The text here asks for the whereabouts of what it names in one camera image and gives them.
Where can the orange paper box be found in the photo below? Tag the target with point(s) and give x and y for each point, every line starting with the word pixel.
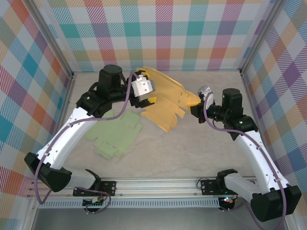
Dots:
pixel 168 95

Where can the green paper box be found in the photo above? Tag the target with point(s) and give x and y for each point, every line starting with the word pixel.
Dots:
pixel 115 136

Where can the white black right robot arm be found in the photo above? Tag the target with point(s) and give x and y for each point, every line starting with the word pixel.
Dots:
pixel 256 155

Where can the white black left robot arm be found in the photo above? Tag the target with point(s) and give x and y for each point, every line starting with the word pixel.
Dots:
pixel 69 136

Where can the small right circuit board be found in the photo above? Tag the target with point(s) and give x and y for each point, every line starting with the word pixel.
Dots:
pixel 227 200

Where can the small circuit board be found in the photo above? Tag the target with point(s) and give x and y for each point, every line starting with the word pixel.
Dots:
pixel 227 200
pixel 94 204

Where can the small left circuit board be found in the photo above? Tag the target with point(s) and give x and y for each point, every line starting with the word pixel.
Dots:
pixel 94 204

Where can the grey metal panel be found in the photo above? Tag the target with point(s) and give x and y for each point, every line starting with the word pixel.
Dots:
pixel 156 219

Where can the aluminium side floor rail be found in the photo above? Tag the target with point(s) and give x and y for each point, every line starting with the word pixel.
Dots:
pixel 254 107
pixel 67 95

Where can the aluminium frame post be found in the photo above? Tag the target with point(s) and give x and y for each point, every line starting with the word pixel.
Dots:
pixel 262 36
pixel 54 38

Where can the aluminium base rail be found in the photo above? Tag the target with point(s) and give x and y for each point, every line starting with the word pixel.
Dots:
pixel 156 187

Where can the aluminium front post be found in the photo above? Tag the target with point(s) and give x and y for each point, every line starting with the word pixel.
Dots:
pixel 30 215

